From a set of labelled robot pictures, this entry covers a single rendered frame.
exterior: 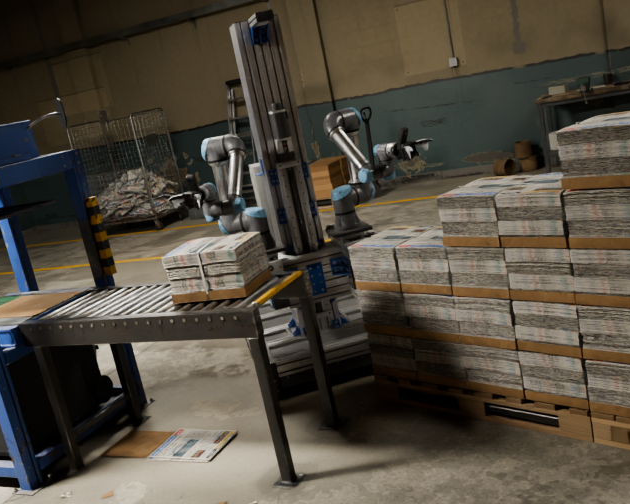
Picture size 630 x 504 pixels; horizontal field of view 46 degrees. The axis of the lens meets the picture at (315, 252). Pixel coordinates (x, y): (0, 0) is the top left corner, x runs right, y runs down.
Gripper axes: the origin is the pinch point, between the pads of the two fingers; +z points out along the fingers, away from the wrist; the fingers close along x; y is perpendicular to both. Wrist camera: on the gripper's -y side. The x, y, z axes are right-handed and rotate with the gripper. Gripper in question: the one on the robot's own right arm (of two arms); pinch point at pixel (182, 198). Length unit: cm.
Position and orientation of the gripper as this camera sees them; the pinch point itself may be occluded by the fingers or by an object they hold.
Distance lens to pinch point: 362.3
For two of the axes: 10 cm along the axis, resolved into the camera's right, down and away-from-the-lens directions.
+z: -2.4, 2.7, -9.3
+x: -9.7, 0.0, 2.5
